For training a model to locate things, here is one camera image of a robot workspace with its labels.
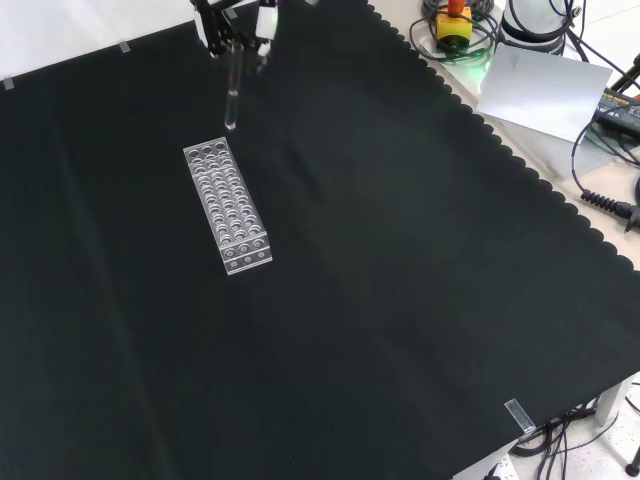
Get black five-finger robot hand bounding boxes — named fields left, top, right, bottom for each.
left=189, top=0, right=281, bottom=77

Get clear glass test tube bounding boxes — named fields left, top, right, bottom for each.
left=223, top=40, right=245, bottom=133

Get clear plastic test tube rack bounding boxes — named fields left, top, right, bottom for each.
left=182, top=135, right=274, bottom=277

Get yellow stop button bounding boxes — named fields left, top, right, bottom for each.
left=433, top=0, right=474, bottom=51

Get black bench cloth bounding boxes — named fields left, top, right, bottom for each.
left=0, top=0, right=640, bottom=480

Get pale grey board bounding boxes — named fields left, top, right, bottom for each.
left=474, top=43, right=614, bottom=144

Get black power adapter yellow label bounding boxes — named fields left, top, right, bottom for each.
left=592, top=87, right=640, bottom=139

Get black tripod leg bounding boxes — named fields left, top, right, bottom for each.
left=610, top=49, right=640, bottom=96

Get clear tape strip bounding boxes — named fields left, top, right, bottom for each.
left=503, top=398, right=536, bottom=435

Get white table leg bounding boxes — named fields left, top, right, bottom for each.
left=594, top=377, right=632, bottom=427

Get black coiled cable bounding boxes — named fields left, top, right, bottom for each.
left=409, top=0, right=503, bottom=65

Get white cylinder with black ring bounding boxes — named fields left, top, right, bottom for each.
left=499, top=0, right=569, bottom=54

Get black thick cable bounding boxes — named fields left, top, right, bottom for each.
left=544, top=0, right=619, bottom=71

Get black cable with ribbed plug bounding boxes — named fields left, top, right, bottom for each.
left=571, top=117, right=640, bottom=234

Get black cable bundle under table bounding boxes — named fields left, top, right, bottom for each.
left=509, top=379, right=640, bottom=480

